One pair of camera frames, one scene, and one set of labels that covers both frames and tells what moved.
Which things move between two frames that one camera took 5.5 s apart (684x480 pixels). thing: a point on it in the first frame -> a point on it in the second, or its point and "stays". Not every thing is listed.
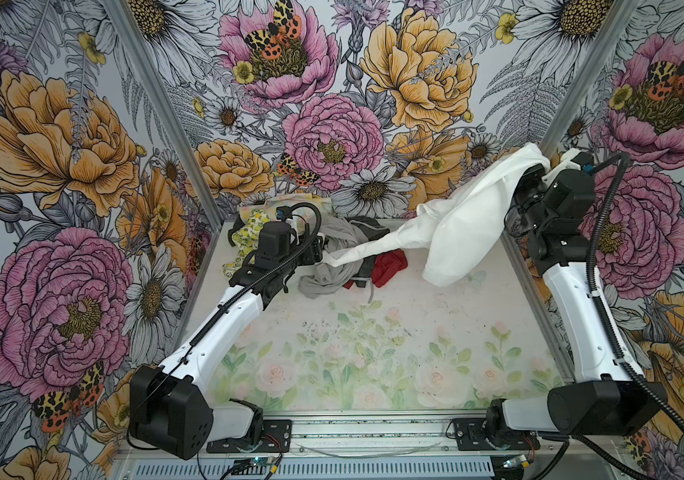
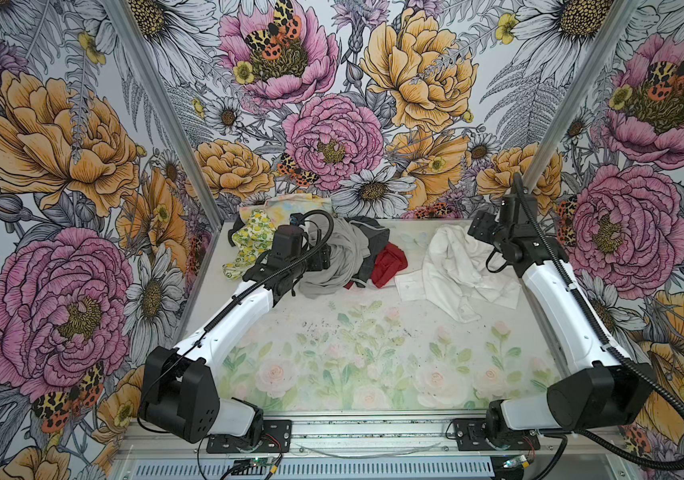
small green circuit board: (262, 461) stays
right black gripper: (531, 171) -> (481, 225)
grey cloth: (339, 231) stays
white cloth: (463, 224) -> (458, 272)
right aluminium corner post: (588, 76) stays
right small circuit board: (515, 462) stays
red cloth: (385, 266) stays
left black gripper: (312, 252) -> (321, 260)
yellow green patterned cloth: (245, 240) stays
